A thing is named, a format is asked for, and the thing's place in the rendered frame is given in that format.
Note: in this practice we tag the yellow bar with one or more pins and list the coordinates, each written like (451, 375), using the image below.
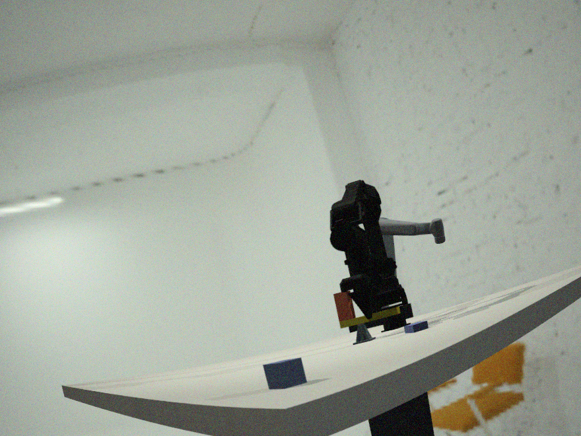
(346, 312)

